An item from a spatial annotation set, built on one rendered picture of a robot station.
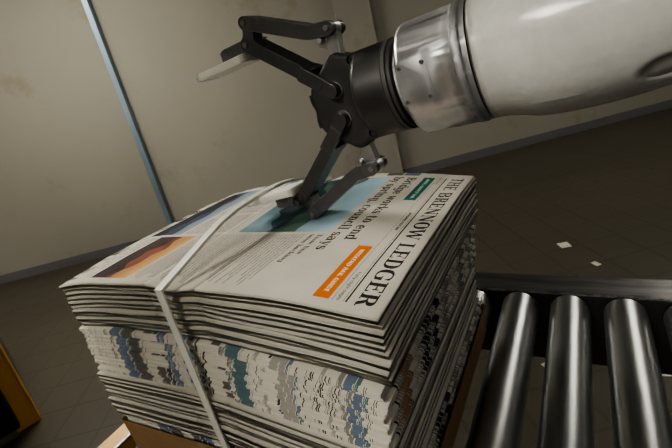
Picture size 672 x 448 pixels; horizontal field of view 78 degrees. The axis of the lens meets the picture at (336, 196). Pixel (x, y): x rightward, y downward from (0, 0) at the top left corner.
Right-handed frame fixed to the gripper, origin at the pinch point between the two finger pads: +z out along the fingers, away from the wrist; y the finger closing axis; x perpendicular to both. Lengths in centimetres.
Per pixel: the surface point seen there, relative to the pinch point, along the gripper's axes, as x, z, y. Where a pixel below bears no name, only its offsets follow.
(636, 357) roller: 12.8, -31.9, 36.2
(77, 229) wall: 155, 385, 41
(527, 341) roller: 14.5, -20.6, 36.0
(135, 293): -14.6, 4.9, 10.1
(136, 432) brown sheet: -15.1, 17.8, 28.4
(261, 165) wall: 259, 237, 40
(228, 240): -5.9, 0.7, 9.4
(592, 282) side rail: 28, -28, 36
